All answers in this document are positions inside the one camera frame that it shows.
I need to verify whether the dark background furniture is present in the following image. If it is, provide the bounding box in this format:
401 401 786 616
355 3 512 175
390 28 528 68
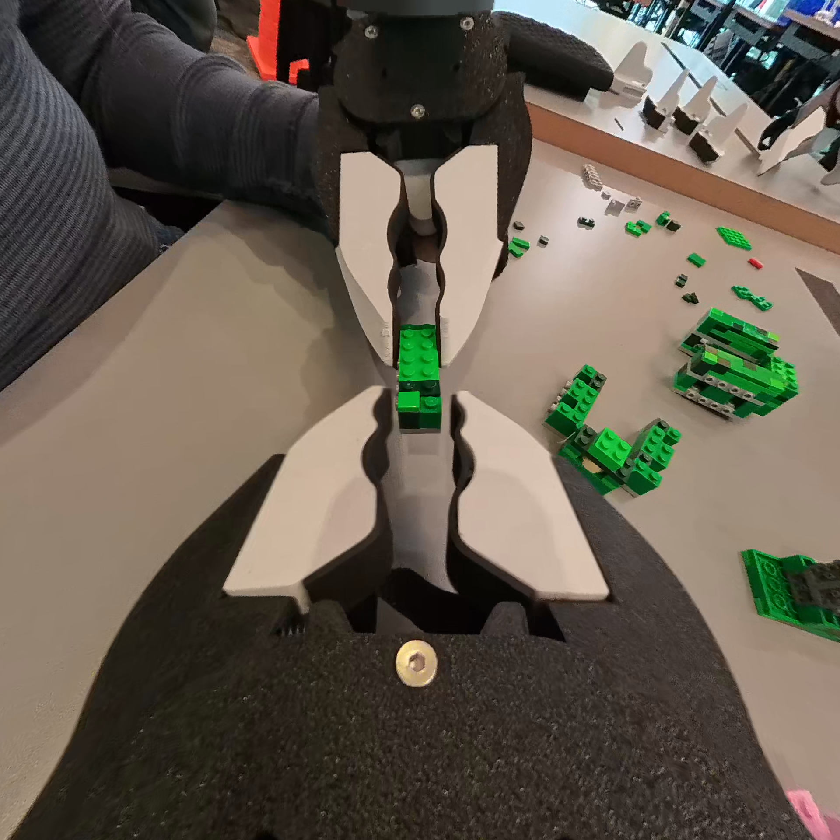
571 0 840 80

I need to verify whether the grey brick tower, green base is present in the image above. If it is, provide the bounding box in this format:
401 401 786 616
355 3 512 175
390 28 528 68
742 550 840 643

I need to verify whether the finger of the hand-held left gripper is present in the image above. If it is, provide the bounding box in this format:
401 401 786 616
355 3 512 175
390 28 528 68
430 144 504 368
335 150 403 368

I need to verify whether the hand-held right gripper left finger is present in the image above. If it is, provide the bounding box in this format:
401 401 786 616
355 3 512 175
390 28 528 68
222 386 395 614

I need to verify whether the person's upper body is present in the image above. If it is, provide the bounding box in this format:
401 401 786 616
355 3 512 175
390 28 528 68
0 0 198 391

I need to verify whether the green blocky brick assembly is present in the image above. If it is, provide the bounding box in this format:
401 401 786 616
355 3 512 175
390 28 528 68
674 307 800 421

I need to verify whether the person's left forearm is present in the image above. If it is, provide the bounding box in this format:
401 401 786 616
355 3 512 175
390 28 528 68
98 26 332 240

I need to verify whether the long green brick assembly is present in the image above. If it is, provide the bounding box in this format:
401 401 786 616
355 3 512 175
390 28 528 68
395 323 445 434

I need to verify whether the green zigzag brick assembly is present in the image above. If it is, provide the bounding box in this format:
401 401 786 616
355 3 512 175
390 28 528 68
543 365 682 498

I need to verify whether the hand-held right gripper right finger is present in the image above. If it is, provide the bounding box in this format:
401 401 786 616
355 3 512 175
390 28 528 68
446 390 611 602

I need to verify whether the pink brick pig figure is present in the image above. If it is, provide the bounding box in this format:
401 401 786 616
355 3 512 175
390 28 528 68
786 787 829 840

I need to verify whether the orange plastic stand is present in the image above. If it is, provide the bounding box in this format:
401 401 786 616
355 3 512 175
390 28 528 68
247 0 334 86

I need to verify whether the grey table with wooden edge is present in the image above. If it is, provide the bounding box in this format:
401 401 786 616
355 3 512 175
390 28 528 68
492 10 840 238

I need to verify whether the grey desk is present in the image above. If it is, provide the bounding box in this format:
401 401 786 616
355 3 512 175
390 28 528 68
0 138 840 840

